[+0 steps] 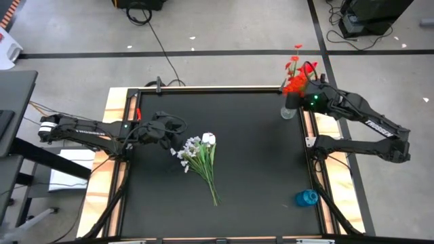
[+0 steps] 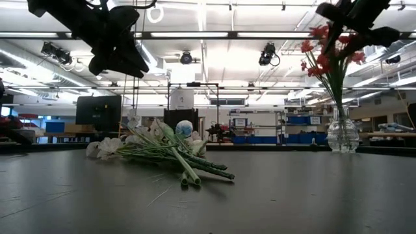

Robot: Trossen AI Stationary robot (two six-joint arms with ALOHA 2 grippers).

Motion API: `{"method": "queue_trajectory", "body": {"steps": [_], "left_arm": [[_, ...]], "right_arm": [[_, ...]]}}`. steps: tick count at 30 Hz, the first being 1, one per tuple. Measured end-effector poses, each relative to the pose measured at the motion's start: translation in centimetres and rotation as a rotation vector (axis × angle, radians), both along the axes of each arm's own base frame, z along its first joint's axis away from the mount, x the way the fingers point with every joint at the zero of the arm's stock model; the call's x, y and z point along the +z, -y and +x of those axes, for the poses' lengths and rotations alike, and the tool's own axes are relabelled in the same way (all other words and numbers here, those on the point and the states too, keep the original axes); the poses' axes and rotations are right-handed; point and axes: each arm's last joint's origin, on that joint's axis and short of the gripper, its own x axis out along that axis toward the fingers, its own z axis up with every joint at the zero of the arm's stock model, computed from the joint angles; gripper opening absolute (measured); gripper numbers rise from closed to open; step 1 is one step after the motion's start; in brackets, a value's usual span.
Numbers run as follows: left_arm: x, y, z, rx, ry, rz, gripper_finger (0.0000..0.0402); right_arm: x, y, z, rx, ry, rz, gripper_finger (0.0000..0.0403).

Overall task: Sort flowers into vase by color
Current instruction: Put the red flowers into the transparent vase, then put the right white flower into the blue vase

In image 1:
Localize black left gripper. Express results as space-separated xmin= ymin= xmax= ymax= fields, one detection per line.
xmin=135 ymin=110 xmax=188 ymax=150

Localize white plastic device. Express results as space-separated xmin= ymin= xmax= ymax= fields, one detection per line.
xmin=0 ymin=26 xmax=24 ymax=70

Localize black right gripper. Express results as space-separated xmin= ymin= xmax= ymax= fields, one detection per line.
xmin=285 ymin=82 xmax=336 ymax=114

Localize black floor equipment box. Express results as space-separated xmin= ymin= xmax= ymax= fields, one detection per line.
xmin=111 ymin=0 xmax=167 ymax=11

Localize red blossom flower spray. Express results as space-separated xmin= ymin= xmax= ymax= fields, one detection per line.
xmin=284 ymin=54 xmax=309 ymax=99
xmin=282 ymin=43 xmax=308 ymax=99

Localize black diagonal table strut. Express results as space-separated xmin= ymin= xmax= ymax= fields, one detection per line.
xmin=83 ymin=162 xmax=132 ymax=240
xmin=313 ymin=179 xmax=362 ymax=235

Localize black floor cable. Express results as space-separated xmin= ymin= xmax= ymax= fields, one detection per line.
xmin=125 ymin=1 xmax=186 ymax=87

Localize white edge bracket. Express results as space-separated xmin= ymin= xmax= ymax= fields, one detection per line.
xmin=296 ymin=238 xmax=336 ymax=244

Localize black computer cables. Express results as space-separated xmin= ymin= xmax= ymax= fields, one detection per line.
xmin=325 ymin=0 xmax=394 ymax=52

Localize grey chair leg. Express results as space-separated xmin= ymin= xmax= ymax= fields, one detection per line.
xmin=0 ymin=207 xmax=59 ymax=242

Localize clear glass vase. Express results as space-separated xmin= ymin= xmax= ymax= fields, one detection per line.
xmin=280 ymin=105 xmax=298 ymax=121

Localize black computer tower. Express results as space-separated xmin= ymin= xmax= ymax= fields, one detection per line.
xmin=338 ymin=0 xmax=415 ymax=39

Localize white blossom flower spray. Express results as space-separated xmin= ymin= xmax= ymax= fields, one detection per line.
xmin=169 ymin=145 xmax=220 ymax=207
xmin=181 ymin=135 xmax=220 ymax=207

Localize red flower thick green stem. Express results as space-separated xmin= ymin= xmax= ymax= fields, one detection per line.
xmin=298 ymin=60 xmax=319 ymax=91

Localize orange black striped barrier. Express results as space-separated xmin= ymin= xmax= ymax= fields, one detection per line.
xmin=0 ymin=0 xmax=22 ymax=30

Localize white tulip flower stem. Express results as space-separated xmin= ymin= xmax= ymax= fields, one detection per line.
xmin=202 ymin=132 xmax=220 ymax=206

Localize black desk support beam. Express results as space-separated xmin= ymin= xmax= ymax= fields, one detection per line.
xmin=9 ymin=137 xmax=92 ymax=180

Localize grey desk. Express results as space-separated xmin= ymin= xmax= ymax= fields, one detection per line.
xmin=0 ymin=70 xmax=39 ymax=159

